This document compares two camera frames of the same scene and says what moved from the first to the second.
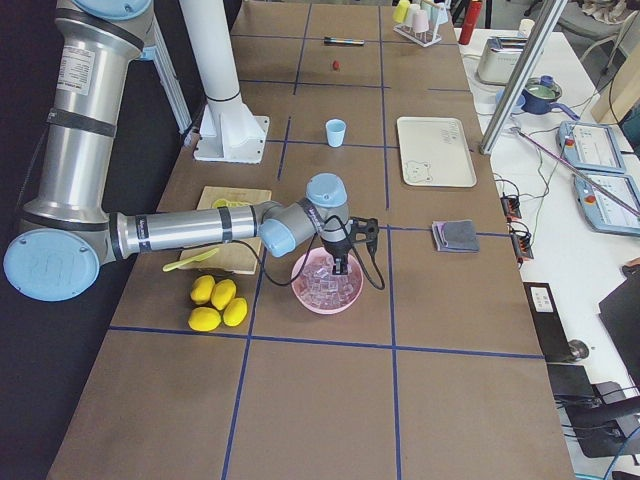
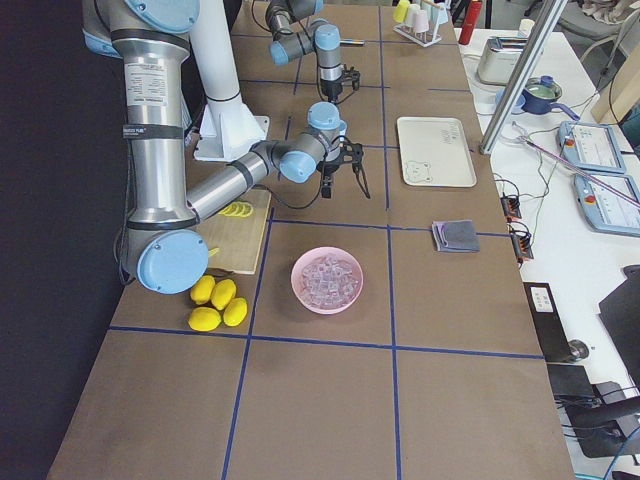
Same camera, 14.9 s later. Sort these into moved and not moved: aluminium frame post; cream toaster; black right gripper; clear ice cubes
Moved: black right gripper
Not moved: clear ice cubes; aluminium frame post; cream toaster
